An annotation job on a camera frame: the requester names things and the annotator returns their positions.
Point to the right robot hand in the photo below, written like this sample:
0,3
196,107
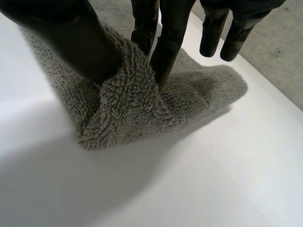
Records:
78,40

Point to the grey towel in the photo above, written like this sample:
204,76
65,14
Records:
132,104

